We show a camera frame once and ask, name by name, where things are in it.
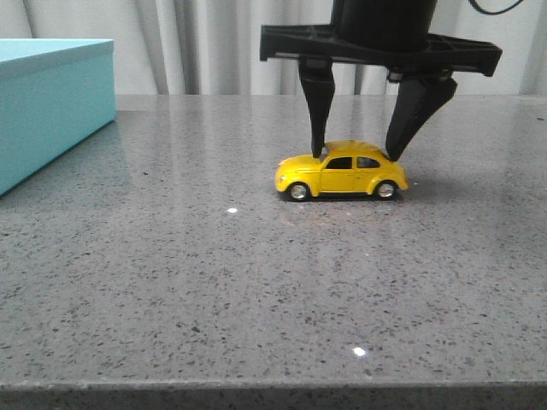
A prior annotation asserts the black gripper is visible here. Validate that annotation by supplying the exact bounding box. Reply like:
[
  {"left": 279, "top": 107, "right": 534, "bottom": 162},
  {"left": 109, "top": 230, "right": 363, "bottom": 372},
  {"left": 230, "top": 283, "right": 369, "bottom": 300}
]
[{"left": 260, "top": 0, "right": 502, "bottom": 161}]

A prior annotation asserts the yellow toy beetle car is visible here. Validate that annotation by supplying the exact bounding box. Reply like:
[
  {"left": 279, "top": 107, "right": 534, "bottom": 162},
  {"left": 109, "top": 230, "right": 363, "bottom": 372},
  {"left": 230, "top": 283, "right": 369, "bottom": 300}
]
[{"left": 275, "top": 140, "right": 409, "bottom": 202}]

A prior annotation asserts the light blue box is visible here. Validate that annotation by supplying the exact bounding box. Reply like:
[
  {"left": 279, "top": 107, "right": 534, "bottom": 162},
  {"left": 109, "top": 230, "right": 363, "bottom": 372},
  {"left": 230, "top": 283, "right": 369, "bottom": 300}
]
[{"left": 1, "top": 38, "right": 116, "bottom": 192}]

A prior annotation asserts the white pleated curtain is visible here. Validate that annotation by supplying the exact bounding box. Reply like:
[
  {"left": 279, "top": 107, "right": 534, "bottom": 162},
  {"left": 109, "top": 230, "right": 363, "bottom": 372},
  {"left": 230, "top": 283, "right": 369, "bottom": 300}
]
[{"left": 1, "top": 1, "right": 546, "bottom": 95}]

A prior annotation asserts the black cable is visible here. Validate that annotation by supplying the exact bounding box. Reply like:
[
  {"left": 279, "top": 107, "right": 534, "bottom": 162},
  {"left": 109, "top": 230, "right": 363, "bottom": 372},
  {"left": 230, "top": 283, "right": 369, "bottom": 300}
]
[{"left": 468, "top": 0, "right": 526, "bottom": 15}]

